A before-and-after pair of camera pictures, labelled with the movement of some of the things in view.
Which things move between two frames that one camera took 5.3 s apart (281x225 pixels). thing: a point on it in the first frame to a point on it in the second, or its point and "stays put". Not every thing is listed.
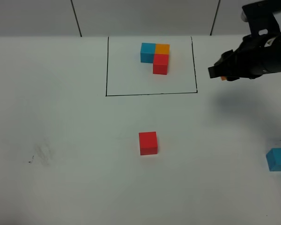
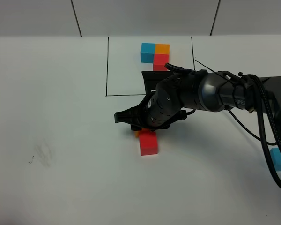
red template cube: (160, 63) stays put
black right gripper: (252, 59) to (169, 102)
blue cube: (278, 159) stays put
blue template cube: (148, 49) stays put
